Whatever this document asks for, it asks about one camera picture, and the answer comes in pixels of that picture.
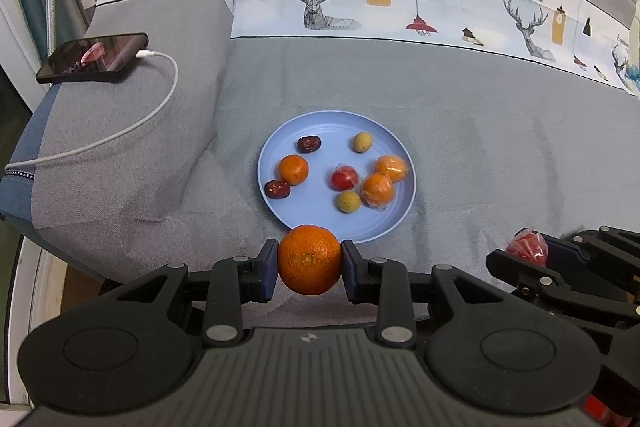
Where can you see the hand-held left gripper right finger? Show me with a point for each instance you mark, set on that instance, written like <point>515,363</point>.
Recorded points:
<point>350,274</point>

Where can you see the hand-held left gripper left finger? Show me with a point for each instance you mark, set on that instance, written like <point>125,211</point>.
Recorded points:
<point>270,269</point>

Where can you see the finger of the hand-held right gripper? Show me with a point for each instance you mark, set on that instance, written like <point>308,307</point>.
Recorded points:
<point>562,249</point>
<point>530,279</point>

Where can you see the plastic-wrapped red fruit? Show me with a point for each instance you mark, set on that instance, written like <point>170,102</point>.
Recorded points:
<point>527,247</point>
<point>344,178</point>

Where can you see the light blue plate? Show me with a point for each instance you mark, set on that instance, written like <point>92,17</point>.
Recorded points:
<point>320,217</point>

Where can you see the small yellow-green fruit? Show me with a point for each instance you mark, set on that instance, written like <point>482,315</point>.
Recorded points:
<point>348,202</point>
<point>361,142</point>

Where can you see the dark red jujube date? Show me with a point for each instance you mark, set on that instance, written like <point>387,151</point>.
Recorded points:
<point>309,144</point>
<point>277,189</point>

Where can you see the plastic-wrapped orange mandarin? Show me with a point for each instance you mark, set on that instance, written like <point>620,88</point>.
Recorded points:
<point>377,189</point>
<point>392,166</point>

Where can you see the blue and white pillow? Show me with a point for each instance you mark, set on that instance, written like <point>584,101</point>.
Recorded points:
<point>635,77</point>

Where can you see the black smartphone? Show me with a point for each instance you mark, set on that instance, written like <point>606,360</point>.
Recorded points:
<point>92,57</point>

